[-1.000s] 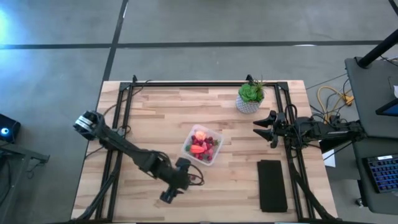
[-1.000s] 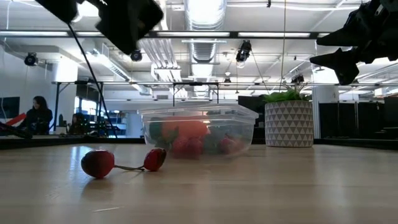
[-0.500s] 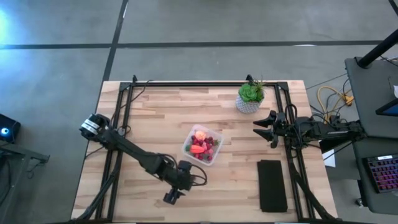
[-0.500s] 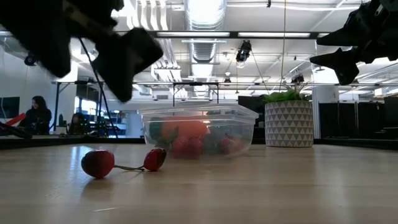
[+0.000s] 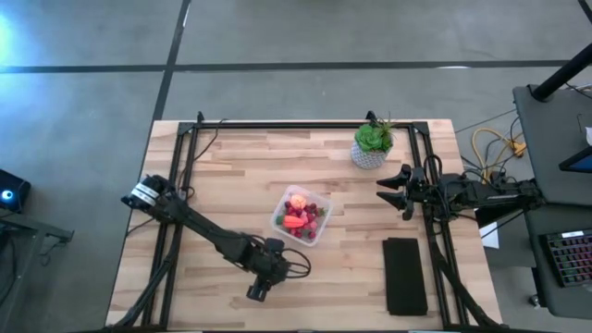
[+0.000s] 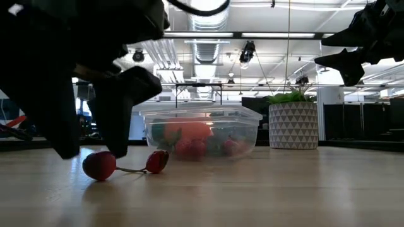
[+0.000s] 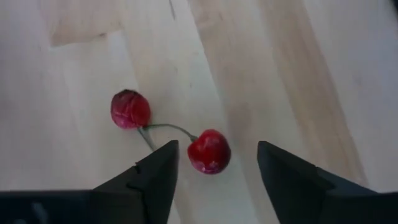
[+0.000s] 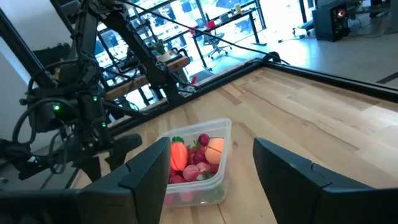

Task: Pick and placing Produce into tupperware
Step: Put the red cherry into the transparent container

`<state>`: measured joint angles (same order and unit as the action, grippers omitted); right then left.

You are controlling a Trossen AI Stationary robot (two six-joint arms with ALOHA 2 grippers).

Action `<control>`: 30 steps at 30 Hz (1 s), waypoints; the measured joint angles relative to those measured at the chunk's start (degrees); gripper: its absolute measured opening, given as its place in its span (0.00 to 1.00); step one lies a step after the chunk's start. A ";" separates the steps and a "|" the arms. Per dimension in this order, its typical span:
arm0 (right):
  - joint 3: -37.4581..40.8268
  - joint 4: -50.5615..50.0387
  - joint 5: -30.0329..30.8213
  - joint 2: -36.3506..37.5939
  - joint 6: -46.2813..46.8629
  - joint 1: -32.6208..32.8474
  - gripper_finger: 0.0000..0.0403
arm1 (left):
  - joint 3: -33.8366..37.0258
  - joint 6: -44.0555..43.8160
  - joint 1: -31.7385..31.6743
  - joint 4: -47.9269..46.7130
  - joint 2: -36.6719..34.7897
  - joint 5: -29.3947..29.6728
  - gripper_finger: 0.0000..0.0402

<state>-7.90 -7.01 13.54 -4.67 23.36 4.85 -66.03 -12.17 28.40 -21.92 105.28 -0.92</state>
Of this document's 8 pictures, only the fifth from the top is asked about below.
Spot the low grey desk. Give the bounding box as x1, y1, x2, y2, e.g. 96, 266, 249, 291
522, 201, 592, 321

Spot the grey metal stand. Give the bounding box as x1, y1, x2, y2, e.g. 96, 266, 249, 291
0, 207, 75, 333

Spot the white paper sheet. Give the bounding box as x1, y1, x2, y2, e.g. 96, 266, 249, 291
479, 221, 501, 250

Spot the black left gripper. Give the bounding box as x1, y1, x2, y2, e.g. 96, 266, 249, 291
245, 249, 291, 302

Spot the orange toy carrot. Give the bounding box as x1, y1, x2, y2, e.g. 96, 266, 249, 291
276, 214, 306, 230

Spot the backlit black keyboard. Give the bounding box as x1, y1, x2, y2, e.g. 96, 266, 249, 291
538, 228, 592, 289

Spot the thin black cable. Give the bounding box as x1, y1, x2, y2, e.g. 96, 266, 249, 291
178, 118, 228, 200

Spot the black cable bundle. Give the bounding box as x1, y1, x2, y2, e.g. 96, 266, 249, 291
110, 220, 184, 330
429, 221, 503, 332

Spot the black box with blue light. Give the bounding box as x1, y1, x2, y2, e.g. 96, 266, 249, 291
0, 168, 32, 215

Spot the succulent in white patterned pot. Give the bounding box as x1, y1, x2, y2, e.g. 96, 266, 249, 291
350, 112, 400, 171

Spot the black metal table frame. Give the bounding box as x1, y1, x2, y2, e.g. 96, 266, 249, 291
105, 110, 505, 332

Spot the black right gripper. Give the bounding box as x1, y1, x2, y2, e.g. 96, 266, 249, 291
376, 163, 436, 222

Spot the black pole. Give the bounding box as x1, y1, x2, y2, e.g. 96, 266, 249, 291
530, 43, 592, 102

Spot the clear plastic tupperware container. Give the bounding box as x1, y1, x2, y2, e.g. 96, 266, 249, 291
269, 184, 334, 248

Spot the yellow cable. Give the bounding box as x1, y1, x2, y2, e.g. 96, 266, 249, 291
470, 128, 528, 186

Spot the black rectangular mat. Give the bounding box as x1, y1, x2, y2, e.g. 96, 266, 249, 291
381, 237, 429, 317

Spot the black tablet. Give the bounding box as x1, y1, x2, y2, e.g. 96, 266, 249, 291
558, 146, 592, 175

